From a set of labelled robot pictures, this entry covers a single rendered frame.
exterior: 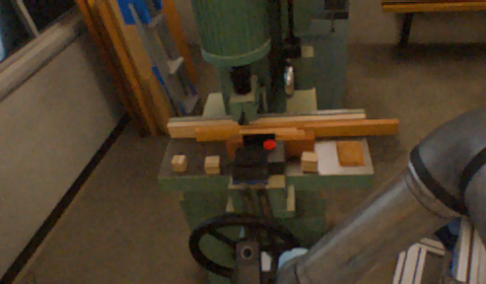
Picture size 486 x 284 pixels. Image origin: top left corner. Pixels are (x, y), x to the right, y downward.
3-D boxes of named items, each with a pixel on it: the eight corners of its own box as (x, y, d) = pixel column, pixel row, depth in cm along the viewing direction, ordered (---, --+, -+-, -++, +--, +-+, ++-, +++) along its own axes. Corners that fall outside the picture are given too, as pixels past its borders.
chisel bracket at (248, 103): (233, 126, 103) (228, 103, 97) (238, 98, 113) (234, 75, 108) (258, 125, 102) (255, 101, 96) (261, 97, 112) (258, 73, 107)
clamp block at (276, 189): (232, 211, 95) (226, 188, 89) (237, 174, 105) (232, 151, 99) (288, 210, 93) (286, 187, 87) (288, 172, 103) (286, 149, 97)
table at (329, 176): (152, 218, 101) (146, 204, 97) (176, 144, 123) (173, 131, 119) (380, 217, 91) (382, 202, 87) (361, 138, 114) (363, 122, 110)
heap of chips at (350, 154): (338, 167, 98) (339, 162, 96) (335, 142, 105) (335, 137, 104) (366, 166, 97) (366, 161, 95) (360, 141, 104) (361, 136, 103)
